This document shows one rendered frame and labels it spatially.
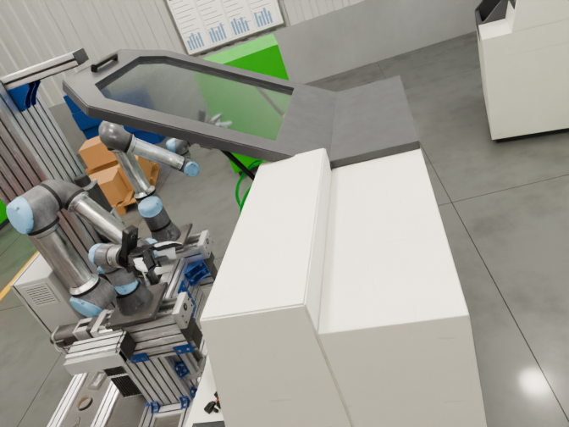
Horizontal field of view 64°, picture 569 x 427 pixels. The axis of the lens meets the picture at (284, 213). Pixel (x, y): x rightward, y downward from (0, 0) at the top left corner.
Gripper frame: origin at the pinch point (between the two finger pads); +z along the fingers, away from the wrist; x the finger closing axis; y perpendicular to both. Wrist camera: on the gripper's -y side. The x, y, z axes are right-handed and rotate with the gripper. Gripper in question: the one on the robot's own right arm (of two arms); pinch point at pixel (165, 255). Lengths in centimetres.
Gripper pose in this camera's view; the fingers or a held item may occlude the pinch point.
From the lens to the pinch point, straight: 141.2
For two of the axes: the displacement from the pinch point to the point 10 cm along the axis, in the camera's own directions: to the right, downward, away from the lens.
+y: 2.4, 8.9, 3.8
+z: 8.3, 0.1, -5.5
